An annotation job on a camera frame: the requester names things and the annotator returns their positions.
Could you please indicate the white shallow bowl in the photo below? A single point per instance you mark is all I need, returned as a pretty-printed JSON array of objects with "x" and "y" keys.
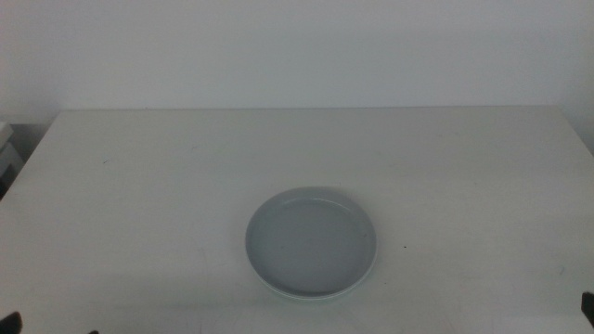
[{"x": 320, "y": 297}]

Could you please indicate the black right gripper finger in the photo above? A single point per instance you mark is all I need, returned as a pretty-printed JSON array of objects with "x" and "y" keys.
[{"x": 589, "y": 306}]

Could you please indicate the grey shallow bowl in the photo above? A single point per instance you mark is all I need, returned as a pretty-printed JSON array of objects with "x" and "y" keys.
[{"x": 311, "y": 241}]

